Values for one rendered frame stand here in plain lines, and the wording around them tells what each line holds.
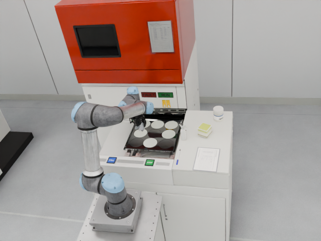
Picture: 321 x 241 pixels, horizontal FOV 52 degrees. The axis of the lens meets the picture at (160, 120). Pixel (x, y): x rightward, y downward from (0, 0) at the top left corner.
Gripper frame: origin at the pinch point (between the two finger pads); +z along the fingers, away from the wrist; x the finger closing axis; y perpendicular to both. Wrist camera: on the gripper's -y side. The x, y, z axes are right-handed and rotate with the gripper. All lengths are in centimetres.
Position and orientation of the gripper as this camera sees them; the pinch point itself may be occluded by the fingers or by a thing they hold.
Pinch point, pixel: (142, 129)
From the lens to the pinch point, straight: 235.7
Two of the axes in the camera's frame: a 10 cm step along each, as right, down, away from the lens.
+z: 1.2, 7.9, 6.0
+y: -6.3, 5.3, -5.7
